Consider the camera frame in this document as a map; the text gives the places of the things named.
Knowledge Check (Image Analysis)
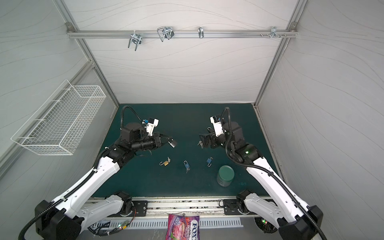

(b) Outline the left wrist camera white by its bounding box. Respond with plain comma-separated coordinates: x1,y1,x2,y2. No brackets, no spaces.
143,118,159,136

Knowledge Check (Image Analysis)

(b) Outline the black corrugated cable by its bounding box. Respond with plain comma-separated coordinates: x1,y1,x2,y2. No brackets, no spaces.
220,107,328,240
17,105,145,240

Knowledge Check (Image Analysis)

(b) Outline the left black corrugated cable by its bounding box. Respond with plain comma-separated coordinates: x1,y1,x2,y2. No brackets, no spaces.
17,105,145,240

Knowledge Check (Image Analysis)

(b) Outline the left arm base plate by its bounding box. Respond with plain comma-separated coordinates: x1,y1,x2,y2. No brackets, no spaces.
118,201,148,217

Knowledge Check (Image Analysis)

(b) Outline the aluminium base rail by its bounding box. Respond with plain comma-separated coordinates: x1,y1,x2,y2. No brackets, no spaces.
132,196,236,219

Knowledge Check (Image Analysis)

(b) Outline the blue padlock with keys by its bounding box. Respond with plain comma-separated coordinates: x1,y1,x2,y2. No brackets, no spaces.
184,161,191,173

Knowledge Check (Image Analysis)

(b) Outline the white wire basket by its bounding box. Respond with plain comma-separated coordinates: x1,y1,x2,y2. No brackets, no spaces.
11,80,106,156

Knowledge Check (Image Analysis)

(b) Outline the white slotted cable duct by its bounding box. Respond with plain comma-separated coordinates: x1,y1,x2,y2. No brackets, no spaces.
79,217,244,231

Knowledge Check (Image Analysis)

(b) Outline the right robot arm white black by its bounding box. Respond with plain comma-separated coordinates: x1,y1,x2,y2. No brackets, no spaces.
199,122,326,240

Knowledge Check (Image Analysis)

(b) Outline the metal u-bolt clamp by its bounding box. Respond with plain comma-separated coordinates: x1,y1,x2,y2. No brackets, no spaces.
128,32,142,51
157,26,175,42

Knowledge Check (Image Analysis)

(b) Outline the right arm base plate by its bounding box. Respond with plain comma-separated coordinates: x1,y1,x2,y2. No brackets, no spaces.
219,199,250,215

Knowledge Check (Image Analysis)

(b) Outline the right black corrugated cable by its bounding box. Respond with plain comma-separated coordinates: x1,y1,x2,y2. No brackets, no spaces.
220,107,328,240

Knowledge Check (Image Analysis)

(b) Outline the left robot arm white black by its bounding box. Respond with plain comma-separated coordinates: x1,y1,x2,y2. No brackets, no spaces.
32,119,177,240

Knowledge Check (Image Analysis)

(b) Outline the brass padlock with key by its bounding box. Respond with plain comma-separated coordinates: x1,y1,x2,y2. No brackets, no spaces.
159,157,171,166

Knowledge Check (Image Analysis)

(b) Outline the aluminium cross rail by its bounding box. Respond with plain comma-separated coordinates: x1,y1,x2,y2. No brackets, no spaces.
67,29,298,39

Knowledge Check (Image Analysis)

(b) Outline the metal u-bolt clamp left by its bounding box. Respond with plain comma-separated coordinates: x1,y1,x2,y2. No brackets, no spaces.
128,32,142,51

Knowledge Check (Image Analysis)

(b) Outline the small blue padlock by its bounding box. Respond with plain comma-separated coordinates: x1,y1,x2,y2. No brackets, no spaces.
207,157,213,167

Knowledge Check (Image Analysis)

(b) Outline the purple candy bag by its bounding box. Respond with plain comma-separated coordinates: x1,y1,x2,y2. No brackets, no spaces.
166,214,200,240

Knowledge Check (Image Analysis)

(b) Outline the metal hook bracket right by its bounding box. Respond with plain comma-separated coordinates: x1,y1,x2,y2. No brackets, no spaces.
260,27,287,39

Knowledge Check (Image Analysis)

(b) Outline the metal u-bolt clamp middle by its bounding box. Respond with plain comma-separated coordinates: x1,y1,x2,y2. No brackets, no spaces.
157,26,175,42

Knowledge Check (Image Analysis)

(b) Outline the small metal bracket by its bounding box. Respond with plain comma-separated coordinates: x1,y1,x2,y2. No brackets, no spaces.
198,27,204,39

